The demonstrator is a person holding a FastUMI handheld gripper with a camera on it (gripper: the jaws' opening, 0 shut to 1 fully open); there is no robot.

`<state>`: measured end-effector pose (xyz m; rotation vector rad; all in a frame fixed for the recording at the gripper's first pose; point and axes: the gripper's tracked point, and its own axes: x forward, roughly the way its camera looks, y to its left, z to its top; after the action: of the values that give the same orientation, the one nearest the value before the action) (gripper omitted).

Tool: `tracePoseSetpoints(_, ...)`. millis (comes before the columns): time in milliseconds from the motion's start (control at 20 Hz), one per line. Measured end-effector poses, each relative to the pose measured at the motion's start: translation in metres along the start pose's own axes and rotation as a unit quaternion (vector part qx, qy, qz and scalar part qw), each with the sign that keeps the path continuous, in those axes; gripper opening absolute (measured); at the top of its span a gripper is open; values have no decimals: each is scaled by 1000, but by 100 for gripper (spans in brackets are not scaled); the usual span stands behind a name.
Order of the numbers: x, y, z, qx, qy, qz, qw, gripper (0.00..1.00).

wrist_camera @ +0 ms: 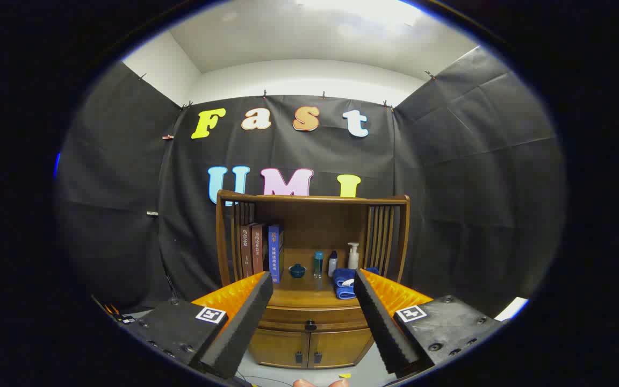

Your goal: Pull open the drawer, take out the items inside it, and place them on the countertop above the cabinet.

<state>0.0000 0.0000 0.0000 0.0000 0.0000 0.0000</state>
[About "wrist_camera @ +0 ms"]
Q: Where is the thin floor cable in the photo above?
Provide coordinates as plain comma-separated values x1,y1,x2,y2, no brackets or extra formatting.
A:
236,370,291,387

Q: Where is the wooden cabinet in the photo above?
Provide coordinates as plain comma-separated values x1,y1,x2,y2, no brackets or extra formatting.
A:
215,189,411,370

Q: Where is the blue book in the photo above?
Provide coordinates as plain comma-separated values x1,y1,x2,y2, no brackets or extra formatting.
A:
268,225,284,284

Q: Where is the wooden cabinet door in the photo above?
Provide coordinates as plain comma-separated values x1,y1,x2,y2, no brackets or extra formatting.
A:
249,329,310,369
308,329,375,369

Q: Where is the wooden drawer with black knob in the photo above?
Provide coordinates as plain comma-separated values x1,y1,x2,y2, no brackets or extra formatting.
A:
258,306,370,332

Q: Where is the blue towel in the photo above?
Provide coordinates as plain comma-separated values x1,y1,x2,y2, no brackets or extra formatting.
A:
333,267,380,300

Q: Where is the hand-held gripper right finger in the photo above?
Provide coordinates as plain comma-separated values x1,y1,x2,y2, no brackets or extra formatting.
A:
352,268,505,377

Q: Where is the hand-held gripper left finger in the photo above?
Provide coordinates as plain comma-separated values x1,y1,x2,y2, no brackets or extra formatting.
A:
124,271,274,380

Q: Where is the wooden countertop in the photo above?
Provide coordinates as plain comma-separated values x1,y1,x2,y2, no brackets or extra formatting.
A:
264,263,366,310

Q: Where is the black backdrop cloth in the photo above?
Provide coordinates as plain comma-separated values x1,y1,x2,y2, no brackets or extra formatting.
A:
54,46,567,323

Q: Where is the dark brown book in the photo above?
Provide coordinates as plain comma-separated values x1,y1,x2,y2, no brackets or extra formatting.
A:
240,223,255,279

